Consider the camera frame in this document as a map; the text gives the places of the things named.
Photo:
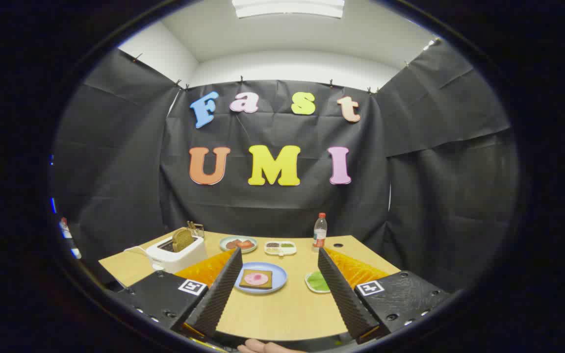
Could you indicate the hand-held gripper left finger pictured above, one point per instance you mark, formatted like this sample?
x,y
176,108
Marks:
x,y
216,296

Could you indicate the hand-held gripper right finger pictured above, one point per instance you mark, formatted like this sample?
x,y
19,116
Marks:
x,y
344,296

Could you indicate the green lettuce leaf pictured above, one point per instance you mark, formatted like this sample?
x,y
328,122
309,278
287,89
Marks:
x,y
318,281

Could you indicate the brown toast bread slice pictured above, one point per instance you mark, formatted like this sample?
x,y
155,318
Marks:
x,y
183,239

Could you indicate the brown bread slice with ham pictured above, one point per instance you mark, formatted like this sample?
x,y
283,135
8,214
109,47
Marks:
x,y
243,284

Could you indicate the small white square plate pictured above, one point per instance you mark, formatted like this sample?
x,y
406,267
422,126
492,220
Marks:
x,y
308,287

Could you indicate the pink ham slice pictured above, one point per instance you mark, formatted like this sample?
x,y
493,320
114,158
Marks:
x,y
256,279

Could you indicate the pale green plate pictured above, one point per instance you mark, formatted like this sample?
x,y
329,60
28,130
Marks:
x,y
223,246

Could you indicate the brown meat patty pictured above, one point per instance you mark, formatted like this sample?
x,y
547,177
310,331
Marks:
x,y
231,244
249,246

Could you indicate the white toaster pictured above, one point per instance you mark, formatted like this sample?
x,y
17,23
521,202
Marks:
x,y
177,257

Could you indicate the red tomato slice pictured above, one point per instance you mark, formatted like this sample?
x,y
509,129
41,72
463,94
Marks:
x,y
243,242

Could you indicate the blue plate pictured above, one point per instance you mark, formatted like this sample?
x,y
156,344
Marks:
x,y
278,277

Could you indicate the clear plastic water bottle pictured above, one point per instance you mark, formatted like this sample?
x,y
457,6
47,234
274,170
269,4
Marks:
x,y
320,235

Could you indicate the metal mesh utensil holder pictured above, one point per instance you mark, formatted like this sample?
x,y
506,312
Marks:
x,y
196,231

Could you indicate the white divided seed tray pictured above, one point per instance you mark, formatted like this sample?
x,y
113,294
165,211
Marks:
x,y
280,248

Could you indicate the black backdrop cloth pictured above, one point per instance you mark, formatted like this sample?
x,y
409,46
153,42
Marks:
x,y
282,211

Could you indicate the ceiling light panel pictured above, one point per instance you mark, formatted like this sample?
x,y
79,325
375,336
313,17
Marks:
x,y
287,7

